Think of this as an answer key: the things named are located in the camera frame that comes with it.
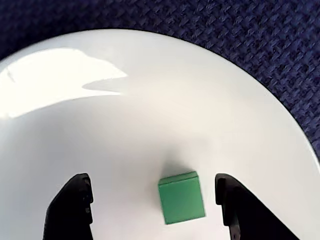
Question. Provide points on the blue woven tablecloth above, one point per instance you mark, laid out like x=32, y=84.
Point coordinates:
x=250, y=37

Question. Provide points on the green cube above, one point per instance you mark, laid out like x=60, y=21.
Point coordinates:
x=181, y=197

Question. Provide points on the white round plate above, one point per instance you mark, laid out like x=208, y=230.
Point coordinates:
x=150, y=112

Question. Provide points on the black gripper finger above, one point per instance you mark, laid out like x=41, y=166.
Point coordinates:
x=247, y=220
x=70, y=212

